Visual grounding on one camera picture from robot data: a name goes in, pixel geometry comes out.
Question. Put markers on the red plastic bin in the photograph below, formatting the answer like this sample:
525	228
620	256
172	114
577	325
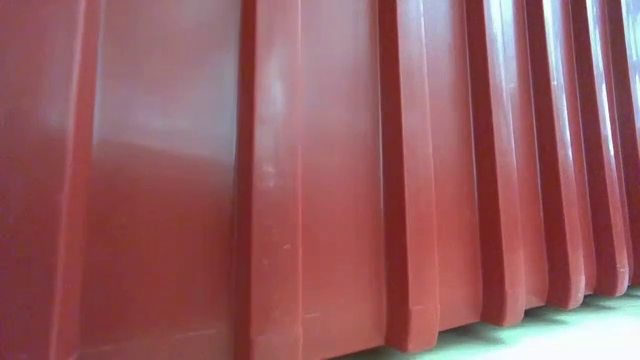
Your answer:
270	180

